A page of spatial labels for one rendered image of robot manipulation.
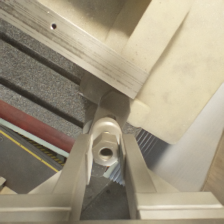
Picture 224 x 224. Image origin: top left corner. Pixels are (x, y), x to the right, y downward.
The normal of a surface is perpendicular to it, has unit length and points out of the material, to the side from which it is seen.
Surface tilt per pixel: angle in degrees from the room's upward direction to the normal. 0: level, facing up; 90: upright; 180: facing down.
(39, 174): 0
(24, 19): 0
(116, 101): 0
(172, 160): 61
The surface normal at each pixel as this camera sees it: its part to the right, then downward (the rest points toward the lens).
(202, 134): -0.73, -0.32
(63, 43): 0.03, 0.25
